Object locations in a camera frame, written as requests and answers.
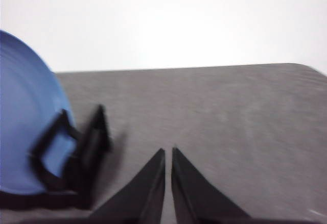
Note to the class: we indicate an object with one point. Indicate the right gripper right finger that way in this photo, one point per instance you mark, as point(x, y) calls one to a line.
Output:
point(194, 196)

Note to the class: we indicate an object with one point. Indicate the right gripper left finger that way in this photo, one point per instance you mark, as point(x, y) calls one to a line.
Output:
point(143, 196)

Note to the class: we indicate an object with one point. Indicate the blue plate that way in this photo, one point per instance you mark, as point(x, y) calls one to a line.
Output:
point(25, 94)

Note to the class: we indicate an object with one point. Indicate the black plastic dish rack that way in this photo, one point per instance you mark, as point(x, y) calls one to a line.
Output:
point(89, 147)

